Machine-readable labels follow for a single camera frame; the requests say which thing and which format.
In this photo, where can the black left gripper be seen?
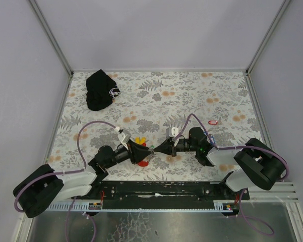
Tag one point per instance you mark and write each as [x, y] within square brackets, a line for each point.
[131, 152]

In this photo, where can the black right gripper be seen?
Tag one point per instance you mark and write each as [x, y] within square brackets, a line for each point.
[172, 146]

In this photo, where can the red key tag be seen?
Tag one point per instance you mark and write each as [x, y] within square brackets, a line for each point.
[212, 122]

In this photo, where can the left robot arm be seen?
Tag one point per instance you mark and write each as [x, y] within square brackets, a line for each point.
[46, 185]

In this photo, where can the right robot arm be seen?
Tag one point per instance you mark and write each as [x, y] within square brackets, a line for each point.
[258, 165]

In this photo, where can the yellow key tag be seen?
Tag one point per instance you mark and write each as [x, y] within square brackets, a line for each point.
[141, 141]

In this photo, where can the blue key tag right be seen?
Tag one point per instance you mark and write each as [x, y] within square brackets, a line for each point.
[211, 138]

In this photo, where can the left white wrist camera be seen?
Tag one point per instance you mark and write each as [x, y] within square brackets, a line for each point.
[123, 136]

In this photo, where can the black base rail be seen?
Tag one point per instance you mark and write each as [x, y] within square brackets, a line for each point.
[160, 195]

